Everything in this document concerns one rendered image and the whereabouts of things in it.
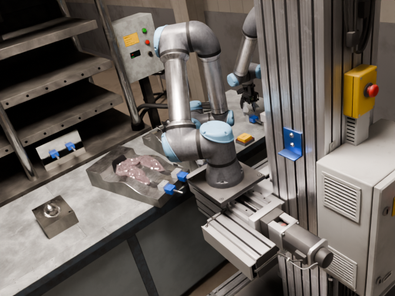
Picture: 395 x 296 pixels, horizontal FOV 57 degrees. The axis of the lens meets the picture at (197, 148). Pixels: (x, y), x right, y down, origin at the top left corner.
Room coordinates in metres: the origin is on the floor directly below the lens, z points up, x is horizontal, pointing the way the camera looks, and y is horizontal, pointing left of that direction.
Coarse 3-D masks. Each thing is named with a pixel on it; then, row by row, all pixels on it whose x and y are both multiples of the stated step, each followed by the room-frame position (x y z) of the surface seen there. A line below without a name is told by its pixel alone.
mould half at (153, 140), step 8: (160, 128) 2.08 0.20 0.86; (144, 136) 2.02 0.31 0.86; (152, 136) 1.90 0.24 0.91; (160, 136) 1.85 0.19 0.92; (144, 144) 2.02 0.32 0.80; (152, 144) 1.92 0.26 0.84; (160, 144) 1.83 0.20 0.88; (160, 152) 1.85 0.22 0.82; (192, 160) 1.62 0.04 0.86; (192, 168) 1.61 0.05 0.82
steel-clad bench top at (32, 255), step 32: (256, 128) 1.92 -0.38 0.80; (96, 160) 1.96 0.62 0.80; (32, 192) 1.75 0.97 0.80; (64, 192) 1.68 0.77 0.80; (96, 192) 1.61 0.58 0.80; (0, 224) 1.51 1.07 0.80; (32, 224) 1.45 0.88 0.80; (96, 224) 1.34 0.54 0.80; (0, 256) 1.27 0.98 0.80; (32, 256) 1.22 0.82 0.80; (64, 256) 1.18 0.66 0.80; (0, 288) 1.07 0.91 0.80
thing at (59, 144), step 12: (60, 132) 2.13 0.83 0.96; (72, 132) 2.11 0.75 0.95; (36, 144) 2.03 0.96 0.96; (48, 144) 2.02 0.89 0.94; (60, 144) 2.06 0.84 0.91; (36, 156) 2.09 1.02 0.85; (48, 156) 2.01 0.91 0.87; (60, 156) 2.04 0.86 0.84; (72, 156) 2.08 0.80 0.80; (48, 168) 1.99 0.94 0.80
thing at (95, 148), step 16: (112, 112) 2.71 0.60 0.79; (80, 128) 2.54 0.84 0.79; (96, 128) 2.47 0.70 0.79; (112, 128) 2.41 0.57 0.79; (128, 128) 2.35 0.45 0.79; (144, 128) 2.29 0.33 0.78; (96, 144) 2.20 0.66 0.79; (112, 144) 2.15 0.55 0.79; (0, 160) 2.28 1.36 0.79; (16, 160) 2.23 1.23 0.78; (32, 160) 2.18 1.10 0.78; (80, 160) 2.03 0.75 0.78; (0, 176) 2.05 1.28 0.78; (16, 176) 2.01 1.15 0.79; (48, 176) 1.92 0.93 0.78; (0, 192) 1.86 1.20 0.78; (16, 192) 1.82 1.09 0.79
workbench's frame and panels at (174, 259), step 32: (256, 160) 1.84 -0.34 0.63; (128, 224) 1.31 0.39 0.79; (160, 224) 1.45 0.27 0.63; (192, 224) 1.54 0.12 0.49; (96, 256) 1.26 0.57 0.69; (128, 256) 1.33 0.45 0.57; (160, 256) 1.42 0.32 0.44; (192, 256) 1.51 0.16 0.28; (32, 288) 1.06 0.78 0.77; (64, 288) 1.16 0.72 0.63; (96, 288) 1.22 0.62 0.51; (128, 288) 1.30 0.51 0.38; (160, 288) 1.38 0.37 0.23
